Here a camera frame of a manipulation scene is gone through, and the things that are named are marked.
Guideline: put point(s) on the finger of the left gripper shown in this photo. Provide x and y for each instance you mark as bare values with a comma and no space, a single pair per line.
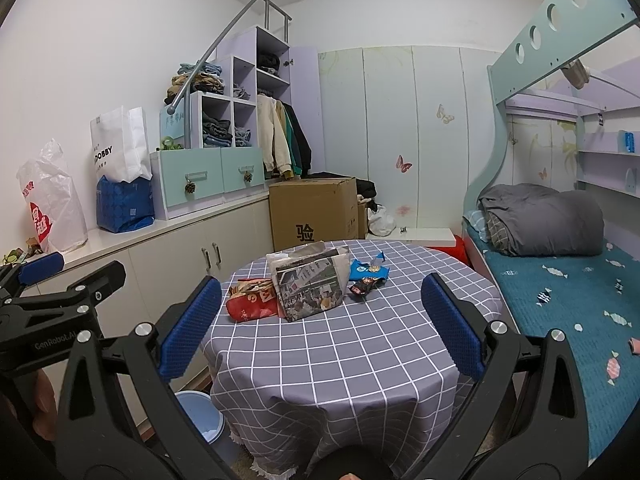
38,270

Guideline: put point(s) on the grey printed paper bag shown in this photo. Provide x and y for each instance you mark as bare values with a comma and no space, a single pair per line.
309,279

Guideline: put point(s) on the black snack wrapper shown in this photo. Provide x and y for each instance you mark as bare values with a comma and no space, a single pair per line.
359,290

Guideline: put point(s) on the red stool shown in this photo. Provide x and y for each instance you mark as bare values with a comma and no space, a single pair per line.
457,250

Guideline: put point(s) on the grey metal handrail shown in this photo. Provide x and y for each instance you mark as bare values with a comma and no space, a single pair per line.
269,5

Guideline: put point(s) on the red snack bag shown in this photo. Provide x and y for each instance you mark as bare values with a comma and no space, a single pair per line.
251,299

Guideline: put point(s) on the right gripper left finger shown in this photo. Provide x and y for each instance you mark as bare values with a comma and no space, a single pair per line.
96,437

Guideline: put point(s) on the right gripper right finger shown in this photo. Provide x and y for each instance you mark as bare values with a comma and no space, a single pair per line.
525,416

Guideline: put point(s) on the cream hanging jacket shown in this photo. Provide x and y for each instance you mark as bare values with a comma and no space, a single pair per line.
272,136

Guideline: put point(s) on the white paper shopping bag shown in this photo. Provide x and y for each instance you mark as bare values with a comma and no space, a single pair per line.
120,146

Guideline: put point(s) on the white wardrobe with butterflies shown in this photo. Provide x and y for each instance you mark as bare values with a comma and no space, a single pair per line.
416,121

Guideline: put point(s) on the blue gift bag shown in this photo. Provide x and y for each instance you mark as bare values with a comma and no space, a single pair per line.
124,207

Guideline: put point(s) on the teal bunk bed frame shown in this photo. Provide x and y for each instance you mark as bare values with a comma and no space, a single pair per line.
555,107

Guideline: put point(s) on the white red plastic bag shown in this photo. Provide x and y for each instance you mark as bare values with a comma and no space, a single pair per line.
53,203

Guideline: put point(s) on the white low cabinet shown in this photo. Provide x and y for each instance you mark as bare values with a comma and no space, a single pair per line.
165,261

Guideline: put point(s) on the white plastic bag on floor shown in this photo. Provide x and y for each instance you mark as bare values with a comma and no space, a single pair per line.
380,222

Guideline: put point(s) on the brown cardboard box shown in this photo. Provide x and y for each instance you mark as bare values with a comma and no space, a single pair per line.
313,210

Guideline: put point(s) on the teal drawer shelf unit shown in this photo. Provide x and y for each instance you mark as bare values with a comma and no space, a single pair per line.
209,150

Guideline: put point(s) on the teal candy print bedsheet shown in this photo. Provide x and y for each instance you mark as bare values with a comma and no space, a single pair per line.
595,301

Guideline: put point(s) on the light blue trash bin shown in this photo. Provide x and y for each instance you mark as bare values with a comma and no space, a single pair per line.
203,413

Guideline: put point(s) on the blue cookie wrapper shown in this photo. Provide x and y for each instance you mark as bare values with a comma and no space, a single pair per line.
375,269

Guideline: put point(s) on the grey checked tablecloth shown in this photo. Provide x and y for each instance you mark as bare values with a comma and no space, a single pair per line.
372,372

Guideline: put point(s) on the grey folded duvet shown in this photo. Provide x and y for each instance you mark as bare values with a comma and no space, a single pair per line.
531,220

